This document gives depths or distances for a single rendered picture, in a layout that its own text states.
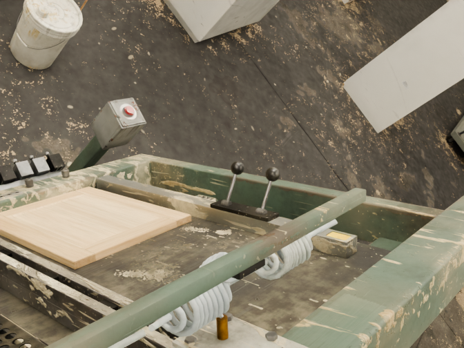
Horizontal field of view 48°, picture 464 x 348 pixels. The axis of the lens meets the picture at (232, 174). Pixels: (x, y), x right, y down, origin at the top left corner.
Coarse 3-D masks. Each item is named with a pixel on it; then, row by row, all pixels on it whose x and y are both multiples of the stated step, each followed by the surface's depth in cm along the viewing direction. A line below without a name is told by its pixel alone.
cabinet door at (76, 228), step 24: (72, 192) 171; (96, 192) 170; (0, 216) 151; (24, 216) 151; (48, 216) 150; (72, 216) 149; (96, 216) 148; (120, 216) 147; (144, 216) 147; (168, 216) 145; (24, 240) 133; (48, 240) 132; (72, 240) 132; (96, 240) 131; (120, 240) 130; (144, 240) 134; (72, 264) 119
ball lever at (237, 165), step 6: (234, 162) 144; (240, 162) 144; (234, 168) 143; (240, 168) 143; (234, 174) 144; (234, 180) 144; (228, 192) 143; (228, 198) 143; (222, 204) 143; (228, 204) 142
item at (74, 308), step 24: (0, 240) 119; (0, 264) 109; (24, 264) 106; (48, 264) 105; (264, 264) 64; (24, 288) 104; (48, 288) 97; (72, 288) 99; (96, 288) 95; (48, 312) 99; (72, 312) 93; (96, 312) 87; (144, 336) 79; (168, 336) 82; (192, 336) 71; (216, 336) 72; (240, 336) 72; (264, 336) 71
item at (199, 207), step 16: (112, 176) 179; (112, 192) 174; (128, 192) 167; (144, 192) 162; (160, 192) 160; (176, 192) 159; (176, 208) 154; (192, 208) 149; (208, 208) 145; (224, 224) 142; (240, 224) 138; (256, 224) 134; (272, 224) 131; (320, 240) 122; (336, 240) 119; (352, 240) 119
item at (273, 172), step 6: (270, 168) 136; (276, 168) 136; (270, 174) 135; (276, 174) 135; (270, 180) 136; (270, 186) 136; (264, 198) 136; (264, 204) 135; (258, 210) 135; (264, 210) 135
